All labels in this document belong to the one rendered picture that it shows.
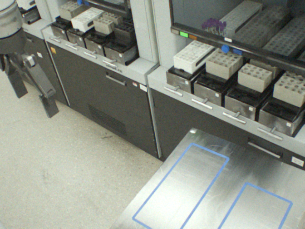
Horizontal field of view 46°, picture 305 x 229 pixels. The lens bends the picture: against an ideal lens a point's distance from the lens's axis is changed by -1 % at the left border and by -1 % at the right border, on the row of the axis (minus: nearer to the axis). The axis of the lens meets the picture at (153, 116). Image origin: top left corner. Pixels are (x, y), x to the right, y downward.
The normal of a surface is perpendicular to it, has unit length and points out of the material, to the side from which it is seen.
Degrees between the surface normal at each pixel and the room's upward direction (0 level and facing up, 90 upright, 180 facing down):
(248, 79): 90
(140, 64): 0
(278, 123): 90
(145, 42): 90
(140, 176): 0
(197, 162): 0
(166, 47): 90
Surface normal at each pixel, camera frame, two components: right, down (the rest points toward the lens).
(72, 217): -0.12, -0.72
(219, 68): -0.64, 0.58
